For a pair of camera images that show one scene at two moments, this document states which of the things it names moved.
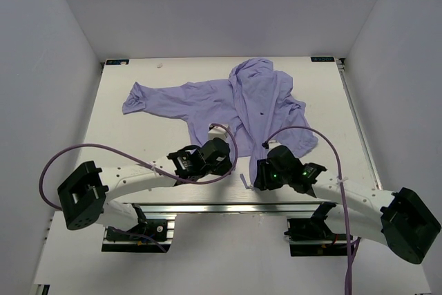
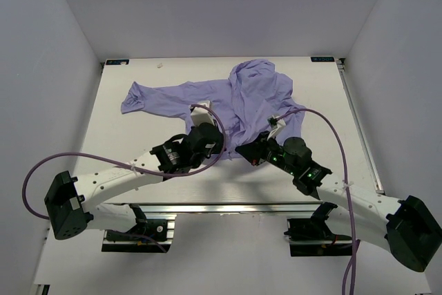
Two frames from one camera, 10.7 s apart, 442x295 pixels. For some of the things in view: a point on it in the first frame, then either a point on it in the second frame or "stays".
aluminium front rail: (235, 209) stays
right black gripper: (262, 181) to (254, 151)
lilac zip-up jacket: (254, 102) stays
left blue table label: (117, 62) stays
